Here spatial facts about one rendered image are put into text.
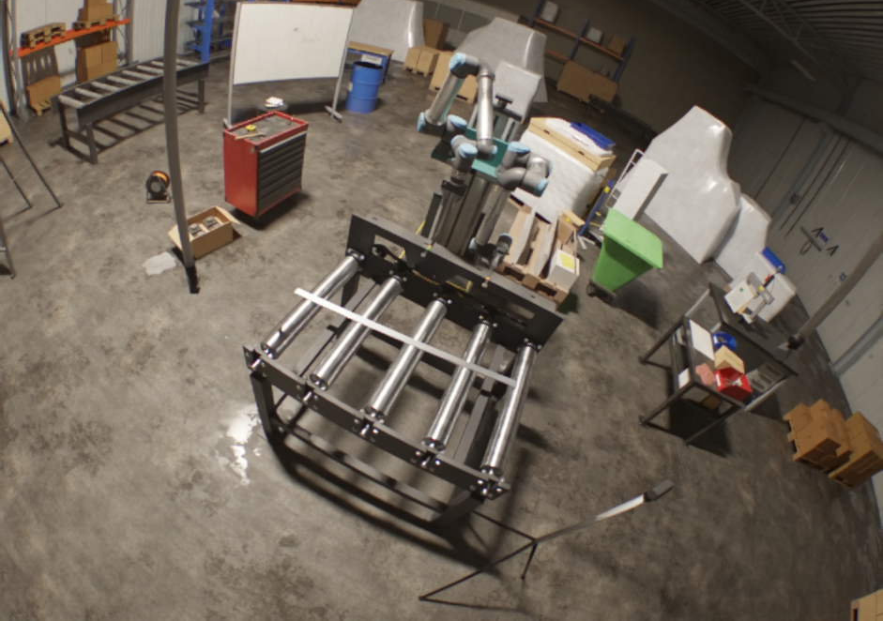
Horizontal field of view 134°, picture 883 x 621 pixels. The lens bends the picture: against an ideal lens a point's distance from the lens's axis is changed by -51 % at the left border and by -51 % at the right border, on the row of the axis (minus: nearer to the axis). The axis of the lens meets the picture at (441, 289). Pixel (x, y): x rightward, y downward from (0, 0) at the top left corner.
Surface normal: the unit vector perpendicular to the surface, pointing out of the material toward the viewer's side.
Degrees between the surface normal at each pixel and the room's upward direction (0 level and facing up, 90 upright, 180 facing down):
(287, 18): 90
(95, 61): 90
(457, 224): 90
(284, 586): 0
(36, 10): 90
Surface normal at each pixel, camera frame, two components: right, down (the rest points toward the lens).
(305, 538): 0.29, -0.69
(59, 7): 0.89, 0.45
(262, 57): 0.66, 0.65
